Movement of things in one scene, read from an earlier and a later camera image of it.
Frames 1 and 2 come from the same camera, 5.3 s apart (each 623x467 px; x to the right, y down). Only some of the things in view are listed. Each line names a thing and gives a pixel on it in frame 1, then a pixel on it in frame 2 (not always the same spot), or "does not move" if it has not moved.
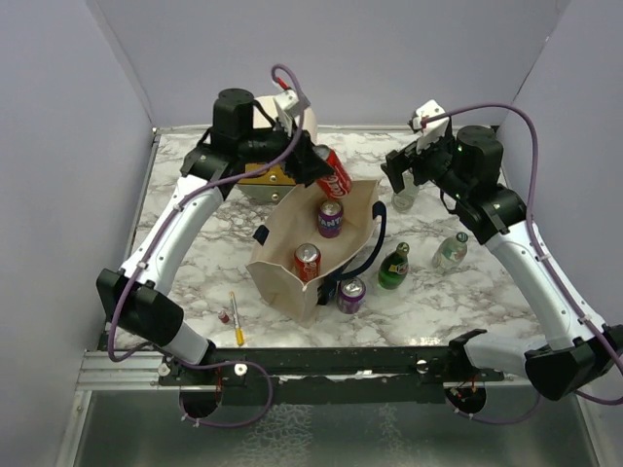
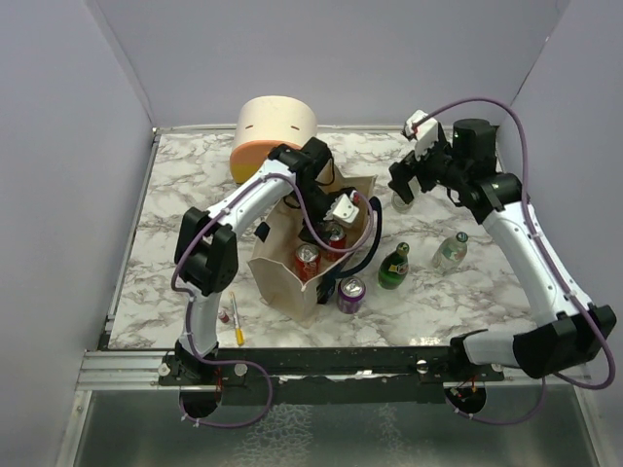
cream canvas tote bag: (291, 220) does not move
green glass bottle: (394, 267) does not move
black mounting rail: (332, 375) does not move
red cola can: (308, 262) does not move
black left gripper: (303, 160) -> (316, 221)
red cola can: (338, 183) -> (337, 242)
